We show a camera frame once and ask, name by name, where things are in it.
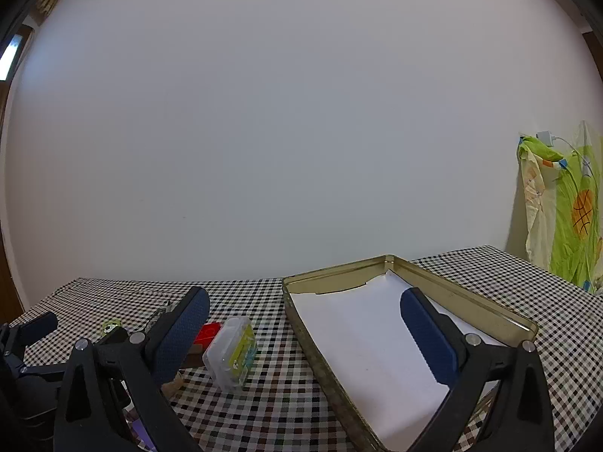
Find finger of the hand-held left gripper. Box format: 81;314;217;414
18;312;58;354

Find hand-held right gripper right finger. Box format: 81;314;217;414
399;286;556;452

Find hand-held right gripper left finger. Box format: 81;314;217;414
53;286;210;452

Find black rhinestone hair clip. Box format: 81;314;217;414
145;302;176;334

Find red toy block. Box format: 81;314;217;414
194;321;223;350

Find clear plastic box green label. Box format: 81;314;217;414
202;315;257;392

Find small copper box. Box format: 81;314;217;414
160;371;184;399

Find purple box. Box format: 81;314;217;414
127;414;156;450

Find gold metal tin tray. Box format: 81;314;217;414
282;254;539;452

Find white paper liner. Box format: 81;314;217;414
288;270;505;452

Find checkered tablecloth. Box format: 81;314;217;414
19;245;603;452

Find green printed blanket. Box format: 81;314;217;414
517;120;603;295

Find window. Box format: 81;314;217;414
0;33;24;83

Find wooden door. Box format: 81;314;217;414
582;31;603;86

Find white charger cable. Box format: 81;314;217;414
555;137;592;175

